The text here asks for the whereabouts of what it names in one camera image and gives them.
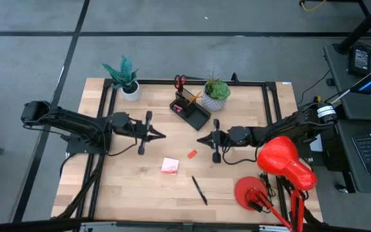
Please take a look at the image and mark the black mesh desk organizer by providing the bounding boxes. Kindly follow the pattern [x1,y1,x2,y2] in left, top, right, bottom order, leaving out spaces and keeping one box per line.
[168,87,211,131]

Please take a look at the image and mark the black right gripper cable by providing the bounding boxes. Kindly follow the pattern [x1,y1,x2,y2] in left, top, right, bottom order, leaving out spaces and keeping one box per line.
[221,141,259,166]

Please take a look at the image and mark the dark grey side desk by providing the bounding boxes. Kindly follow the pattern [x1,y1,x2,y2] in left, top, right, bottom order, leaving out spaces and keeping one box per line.
[322,41,371,194]

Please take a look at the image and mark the black cable bundle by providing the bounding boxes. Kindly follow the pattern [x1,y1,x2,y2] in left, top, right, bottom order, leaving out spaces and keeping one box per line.
[56,151,106,220]

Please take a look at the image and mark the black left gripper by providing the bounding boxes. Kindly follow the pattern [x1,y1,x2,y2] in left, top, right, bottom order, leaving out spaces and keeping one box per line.
[129,111,167,155]

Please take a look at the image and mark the snake plant in white pot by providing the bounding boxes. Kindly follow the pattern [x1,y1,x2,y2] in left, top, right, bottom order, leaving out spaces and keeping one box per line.
[102,55,142,102]

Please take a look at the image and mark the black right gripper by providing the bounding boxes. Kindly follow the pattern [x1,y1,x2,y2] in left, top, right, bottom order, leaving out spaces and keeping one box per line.
[196,119,234,164]

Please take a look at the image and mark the black beam with silver brackets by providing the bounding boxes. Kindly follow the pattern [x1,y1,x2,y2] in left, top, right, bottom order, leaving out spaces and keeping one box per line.
[0,218,371,232]

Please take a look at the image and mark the black floor cables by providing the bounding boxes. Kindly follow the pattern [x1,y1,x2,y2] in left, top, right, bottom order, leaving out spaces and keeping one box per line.
[296,69,343,110]

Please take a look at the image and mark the succulent in patterned white pot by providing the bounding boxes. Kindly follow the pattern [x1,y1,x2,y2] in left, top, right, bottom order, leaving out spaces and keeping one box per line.
[200,69,231,113]

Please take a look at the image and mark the red desk lamp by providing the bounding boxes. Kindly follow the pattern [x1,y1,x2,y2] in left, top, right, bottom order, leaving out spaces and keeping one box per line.
[234,135,318,232]

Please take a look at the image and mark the black pen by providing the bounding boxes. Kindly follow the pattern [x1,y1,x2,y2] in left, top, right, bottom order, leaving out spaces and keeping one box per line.
[191,175,209,206]

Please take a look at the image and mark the black power supply box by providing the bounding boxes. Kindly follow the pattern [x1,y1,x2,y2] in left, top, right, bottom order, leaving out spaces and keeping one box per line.
[347,43,371,78]

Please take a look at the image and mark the black stand leg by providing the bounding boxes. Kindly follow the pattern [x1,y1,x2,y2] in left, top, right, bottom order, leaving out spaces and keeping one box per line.
[333,0,371,54]

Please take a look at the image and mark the red-handled scissors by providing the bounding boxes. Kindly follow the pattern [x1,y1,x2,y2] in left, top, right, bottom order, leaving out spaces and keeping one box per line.
[174,74,187,94]

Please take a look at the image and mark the yellow floor cable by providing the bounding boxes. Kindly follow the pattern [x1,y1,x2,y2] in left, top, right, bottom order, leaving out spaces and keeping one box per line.
[300,0,327,12]

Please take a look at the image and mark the pink sticky note pad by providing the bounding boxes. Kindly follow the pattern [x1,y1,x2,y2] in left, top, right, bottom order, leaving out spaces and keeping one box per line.
[160,157,180,177]

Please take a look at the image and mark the black aluminium table frame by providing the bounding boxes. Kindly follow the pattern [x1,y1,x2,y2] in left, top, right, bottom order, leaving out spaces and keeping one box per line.
[52,78,289,226]

